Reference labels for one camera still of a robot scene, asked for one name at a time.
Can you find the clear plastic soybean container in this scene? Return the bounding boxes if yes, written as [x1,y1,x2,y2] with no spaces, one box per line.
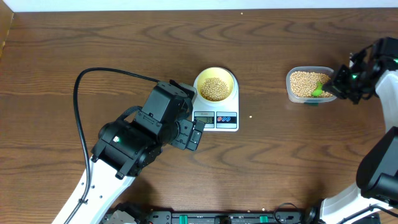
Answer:
[286,66,336,104]

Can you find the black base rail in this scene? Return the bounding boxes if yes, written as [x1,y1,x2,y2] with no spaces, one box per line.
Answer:
[102,202,382,224]

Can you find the yellow plastic bowl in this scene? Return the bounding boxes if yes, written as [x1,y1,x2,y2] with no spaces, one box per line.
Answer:
[194,67,236,103]

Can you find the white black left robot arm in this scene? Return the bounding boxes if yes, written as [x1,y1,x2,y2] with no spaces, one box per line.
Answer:
[54,81,205,223]

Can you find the white digital kitchen scale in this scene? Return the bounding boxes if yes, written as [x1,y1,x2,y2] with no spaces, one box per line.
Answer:
[192,76,239,132]

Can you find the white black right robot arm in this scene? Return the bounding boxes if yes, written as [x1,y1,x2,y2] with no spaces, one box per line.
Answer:
[302,37,397,223]

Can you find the green plastic scoop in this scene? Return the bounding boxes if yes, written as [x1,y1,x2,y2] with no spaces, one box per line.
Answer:
[311,82,323,98]

